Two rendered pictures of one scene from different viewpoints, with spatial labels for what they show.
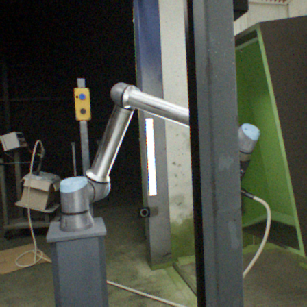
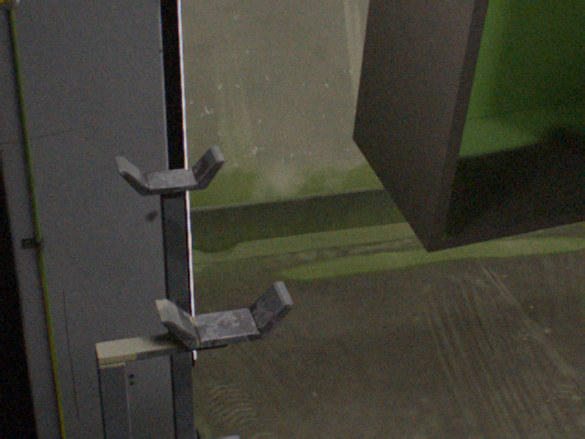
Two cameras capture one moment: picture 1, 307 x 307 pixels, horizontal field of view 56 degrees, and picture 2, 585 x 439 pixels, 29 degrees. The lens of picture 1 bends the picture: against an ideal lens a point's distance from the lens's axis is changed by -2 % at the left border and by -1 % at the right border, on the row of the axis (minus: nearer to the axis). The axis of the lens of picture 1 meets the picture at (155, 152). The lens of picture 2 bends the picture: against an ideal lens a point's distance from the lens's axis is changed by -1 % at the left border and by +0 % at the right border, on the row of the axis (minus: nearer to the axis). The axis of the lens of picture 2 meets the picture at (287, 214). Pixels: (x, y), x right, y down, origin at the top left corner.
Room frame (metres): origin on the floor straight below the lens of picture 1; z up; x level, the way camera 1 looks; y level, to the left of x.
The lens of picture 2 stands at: (2.26, 1.22, 1.49)
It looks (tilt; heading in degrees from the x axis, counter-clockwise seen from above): 29 degrees down; 270
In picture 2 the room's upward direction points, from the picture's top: straight up
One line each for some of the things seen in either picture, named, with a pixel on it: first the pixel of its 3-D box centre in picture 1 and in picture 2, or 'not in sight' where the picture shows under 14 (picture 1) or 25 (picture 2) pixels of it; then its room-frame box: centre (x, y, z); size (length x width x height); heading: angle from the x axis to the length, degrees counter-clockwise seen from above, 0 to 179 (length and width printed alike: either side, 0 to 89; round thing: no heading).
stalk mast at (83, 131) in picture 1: (86, 175); not in sight; (2.51, 0.59, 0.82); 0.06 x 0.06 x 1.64; 15
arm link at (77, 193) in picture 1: (75, 193); not in sight; (1.64, 0.46, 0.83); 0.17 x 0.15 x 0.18; 157
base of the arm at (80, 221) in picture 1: (76, 218); not in sight; (1.63, 0.46, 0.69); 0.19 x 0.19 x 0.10
